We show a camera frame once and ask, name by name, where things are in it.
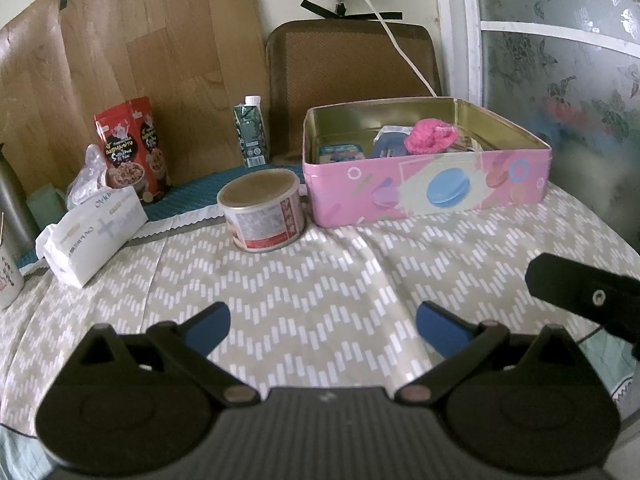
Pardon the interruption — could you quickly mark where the light green checkered cloth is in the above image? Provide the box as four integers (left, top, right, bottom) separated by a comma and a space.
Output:
0, 327, 640, 480

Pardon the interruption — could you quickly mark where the teal pineapple print box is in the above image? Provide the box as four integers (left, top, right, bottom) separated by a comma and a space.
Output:
317, 142, 367, 164

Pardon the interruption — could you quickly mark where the pink tin box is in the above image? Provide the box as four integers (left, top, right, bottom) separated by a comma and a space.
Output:
301, 96, 553, 230

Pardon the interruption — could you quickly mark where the white power cable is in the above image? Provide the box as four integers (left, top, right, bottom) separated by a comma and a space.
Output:
339, 0, 437, 99

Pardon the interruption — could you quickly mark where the pink fluffy cloth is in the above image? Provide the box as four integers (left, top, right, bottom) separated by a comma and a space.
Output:
404, 118, 459, 156

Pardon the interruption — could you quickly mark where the black tape strip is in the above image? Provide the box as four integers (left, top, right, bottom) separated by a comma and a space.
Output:
300, 0, 404, 22

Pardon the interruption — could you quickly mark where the green plastic cup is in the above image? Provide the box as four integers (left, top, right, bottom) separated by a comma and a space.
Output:
26, 183, 69, 232

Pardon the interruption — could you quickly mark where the teal ribbed mat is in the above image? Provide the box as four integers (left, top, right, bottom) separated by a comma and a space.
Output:
15, 159, 307, 274

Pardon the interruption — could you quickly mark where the clear plastic bag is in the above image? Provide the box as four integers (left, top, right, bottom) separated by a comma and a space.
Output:
65, 143, 109, 211

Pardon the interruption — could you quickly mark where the white enamel mug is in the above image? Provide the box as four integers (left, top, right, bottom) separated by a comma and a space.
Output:
0, 244, 26, 311

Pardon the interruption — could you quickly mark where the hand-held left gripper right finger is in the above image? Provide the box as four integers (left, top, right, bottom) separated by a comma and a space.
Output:
394, 300, 583, 406

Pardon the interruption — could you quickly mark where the red snack tin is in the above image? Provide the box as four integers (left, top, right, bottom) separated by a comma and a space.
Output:
93, 96, 172, 206

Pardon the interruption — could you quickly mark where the white tissue pack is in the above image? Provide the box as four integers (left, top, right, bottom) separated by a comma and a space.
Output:
34, 185, 150, 289

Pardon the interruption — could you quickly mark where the wood-grain wall sheet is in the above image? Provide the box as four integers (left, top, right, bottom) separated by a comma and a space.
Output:
0, 0, 272, 196

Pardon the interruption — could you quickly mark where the white window frame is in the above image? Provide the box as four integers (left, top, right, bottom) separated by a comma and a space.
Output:
431, 0, 640, 111

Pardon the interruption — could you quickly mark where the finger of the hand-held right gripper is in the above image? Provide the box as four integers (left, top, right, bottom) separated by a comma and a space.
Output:
525, 252, 640, 347

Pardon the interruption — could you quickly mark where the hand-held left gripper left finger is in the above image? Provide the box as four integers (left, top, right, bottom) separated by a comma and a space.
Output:
65, 301, 262, 407

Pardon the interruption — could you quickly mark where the green drink carton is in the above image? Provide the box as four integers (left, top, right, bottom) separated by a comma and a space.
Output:
233, 95, 271, 169

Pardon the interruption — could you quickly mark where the floral frosted window pane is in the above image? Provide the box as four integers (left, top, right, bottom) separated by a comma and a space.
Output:
472, 0, 640, 246

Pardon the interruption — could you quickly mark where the round can with lid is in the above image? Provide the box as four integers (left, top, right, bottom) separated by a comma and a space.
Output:
216, 168, 304, 253

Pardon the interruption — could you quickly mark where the steel thermos jug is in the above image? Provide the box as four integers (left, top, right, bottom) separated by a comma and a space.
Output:
0, 144, 42, 261

